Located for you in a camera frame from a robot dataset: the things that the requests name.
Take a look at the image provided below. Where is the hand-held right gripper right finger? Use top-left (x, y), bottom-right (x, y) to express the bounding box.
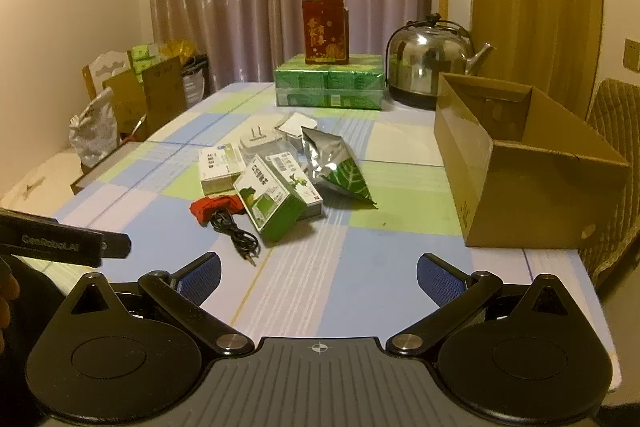
top-left (385, 252), bottom-right (576, 358)

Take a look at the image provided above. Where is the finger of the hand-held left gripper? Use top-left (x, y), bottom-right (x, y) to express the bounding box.
top-left (102, 232), bottom-right (132, 259)

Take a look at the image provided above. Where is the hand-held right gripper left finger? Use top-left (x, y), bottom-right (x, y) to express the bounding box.
top-left (59, 252), bottom-right (256, 358)

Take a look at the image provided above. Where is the black cable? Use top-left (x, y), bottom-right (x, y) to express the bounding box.
top-left (207, 202), bottom-right (262, 267)

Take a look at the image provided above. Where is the white medicine box green stripe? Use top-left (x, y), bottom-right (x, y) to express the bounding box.
top-left (198, 143), bottom-right (246, 196)

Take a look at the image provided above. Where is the brown cardboard box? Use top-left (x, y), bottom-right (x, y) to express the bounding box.
top-left (433, 73), bottom-right (630, 249)

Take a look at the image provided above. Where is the white barcode medicine box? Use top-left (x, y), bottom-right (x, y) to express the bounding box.
top-left (260, 150), bottom-right (323, 220)

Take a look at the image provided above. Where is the silver foil pouch green leaf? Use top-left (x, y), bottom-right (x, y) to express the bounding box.
top-left (300, 126), bottom-right (378, 210)

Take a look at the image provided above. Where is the cream sheet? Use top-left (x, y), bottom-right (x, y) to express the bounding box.
top-left (0, 149), bottom-right (83, 212)

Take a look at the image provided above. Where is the open brown white-lined box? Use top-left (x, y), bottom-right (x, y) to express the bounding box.
top-left (70, 141), bottom-right (146, 195)

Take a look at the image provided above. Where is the checked tablecloth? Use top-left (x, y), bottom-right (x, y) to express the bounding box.
top-left (50, 82), bottom-right (621, 388)

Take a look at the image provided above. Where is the silver crumpled bag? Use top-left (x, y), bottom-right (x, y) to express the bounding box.
top-left (68, 88), bottom-right (121, 168)

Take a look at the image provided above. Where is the plain cardboard box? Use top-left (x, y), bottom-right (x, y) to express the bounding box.
top-left (102, 72), bottom-right (147, 136)

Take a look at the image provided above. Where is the white power adapter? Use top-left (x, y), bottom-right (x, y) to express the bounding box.
top-left (240, 124), bottom-right (281, 158)

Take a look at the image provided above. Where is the printed cardboard box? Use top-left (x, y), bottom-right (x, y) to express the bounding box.
top-left (142, 56), bottom-right (187, 142)

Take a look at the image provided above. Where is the metal bucket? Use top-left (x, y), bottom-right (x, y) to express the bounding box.
top-left (181, 53), bottom-right (208, 105)

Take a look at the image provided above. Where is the white carved chair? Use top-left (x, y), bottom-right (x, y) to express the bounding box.
top-left (82, 48), bottom-right (133, 102)

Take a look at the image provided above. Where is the stack of green boxes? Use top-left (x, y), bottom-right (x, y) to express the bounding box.
top-left (127, 42), bottom-right (166, 75)

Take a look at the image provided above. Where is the yellow plastic bag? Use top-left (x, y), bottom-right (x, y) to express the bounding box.
top-left (160, 39), bottom-right (196, 68)

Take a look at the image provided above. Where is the green tissue multipack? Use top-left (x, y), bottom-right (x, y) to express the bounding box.
top-left (273, 53), bottom-right (387, 112)

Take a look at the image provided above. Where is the stainless steel kettle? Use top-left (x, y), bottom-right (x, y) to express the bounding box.
top-left (386, 13), bottom-right (496, 110)

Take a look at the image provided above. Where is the red gift box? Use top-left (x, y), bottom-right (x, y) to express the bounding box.
top-left (301, 0), bottom-right (349, 65)

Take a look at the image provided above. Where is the wall socket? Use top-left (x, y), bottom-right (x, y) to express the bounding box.
top-left (623, 38), bottom-right (640, 74)

